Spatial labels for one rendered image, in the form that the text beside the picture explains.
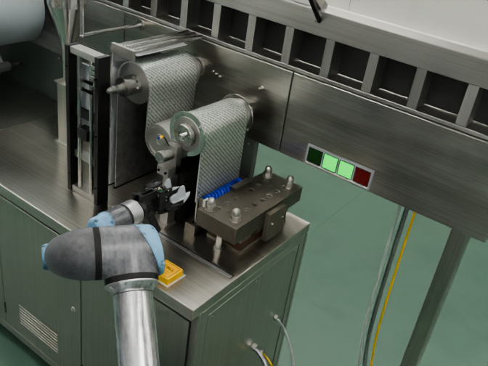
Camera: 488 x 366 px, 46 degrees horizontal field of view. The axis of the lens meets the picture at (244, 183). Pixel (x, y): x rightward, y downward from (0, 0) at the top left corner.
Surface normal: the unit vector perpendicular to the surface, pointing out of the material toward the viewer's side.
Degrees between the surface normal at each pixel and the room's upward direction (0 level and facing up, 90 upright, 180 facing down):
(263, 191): 0
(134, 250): 42
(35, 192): 0
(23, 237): 90
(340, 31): 90
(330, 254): 0
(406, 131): 90
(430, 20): 90
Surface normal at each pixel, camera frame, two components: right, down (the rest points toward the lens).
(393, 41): -0.59, 0.33
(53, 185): 0.13, -0.86
